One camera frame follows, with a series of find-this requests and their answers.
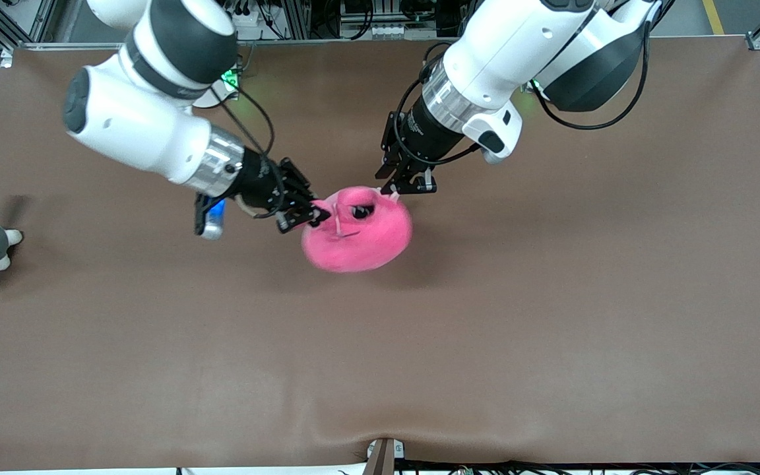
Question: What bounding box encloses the round pink plush toy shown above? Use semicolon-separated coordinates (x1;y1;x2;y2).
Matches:
301;187;413;273

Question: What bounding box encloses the brown table mat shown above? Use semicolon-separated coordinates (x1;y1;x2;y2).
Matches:
0;36;760;472

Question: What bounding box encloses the white power strip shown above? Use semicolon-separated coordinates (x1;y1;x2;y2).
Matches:
232;3;262;28

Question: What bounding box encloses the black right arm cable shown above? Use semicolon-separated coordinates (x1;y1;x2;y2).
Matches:
212;82;276;220

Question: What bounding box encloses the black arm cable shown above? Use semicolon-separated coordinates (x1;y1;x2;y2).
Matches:
393;20;651;166
212;82;276;220

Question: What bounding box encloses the aluminium table edge rail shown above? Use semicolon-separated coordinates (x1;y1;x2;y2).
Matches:
7;34;760;51

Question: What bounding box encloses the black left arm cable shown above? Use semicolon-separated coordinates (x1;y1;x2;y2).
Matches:
393;20;651;166

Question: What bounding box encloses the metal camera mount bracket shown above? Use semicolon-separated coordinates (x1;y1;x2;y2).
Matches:
364;437;405;475

